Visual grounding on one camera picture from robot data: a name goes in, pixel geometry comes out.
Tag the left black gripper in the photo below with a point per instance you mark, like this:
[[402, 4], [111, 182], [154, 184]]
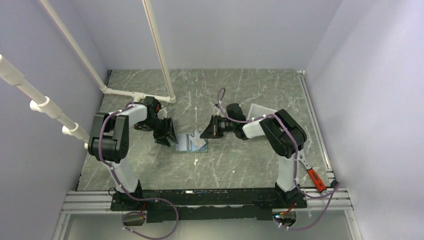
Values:
[[168, 131]]

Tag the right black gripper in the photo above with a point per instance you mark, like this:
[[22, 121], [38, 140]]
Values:
[[212, 131]]

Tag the silver vip credit card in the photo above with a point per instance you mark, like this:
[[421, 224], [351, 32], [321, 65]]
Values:
[[183, 143]]

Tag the green card holder wallet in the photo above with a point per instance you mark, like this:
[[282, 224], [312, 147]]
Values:
[[204, 149]]

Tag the clear plastic bin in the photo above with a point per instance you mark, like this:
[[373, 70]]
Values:
[[257, 111]]

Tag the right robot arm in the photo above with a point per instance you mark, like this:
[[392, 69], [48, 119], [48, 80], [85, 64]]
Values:
[[285, 136]]

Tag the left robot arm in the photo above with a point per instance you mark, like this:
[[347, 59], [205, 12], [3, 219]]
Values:
[[109, 140]]

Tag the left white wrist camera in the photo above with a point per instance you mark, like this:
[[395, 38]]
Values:
[[161, 113]]

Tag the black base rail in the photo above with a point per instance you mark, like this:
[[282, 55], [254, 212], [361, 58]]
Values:
[[209, 204]]

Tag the red handled adjustable wrench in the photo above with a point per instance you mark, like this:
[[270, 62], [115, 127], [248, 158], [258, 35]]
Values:
[[317, 181]]

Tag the aluminium rail right side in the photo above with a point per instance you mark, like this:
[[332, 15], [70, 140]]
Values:
[[337, 203]]

